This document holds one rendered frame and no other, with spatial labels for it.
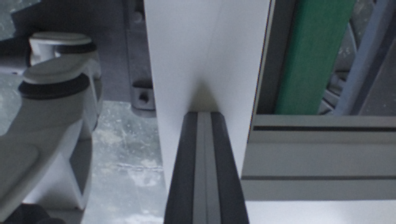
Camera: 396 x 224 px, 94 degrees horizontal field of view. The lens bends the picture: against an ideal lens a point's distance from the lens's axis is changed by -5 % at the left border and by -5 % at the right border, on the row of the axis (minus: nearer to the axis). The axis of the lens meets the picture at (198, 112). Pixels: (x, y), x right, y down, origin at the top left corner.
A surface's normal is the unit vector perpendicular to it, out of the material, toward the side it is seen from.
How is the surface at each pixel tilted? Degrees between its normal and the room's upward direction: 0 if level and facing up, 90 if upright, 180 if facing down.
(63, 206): 3
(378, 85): 0
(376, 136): 0
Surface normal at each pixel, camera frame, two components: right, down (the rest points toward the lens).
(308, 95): -0.02, 0.51
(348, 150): 0.00, -0.86
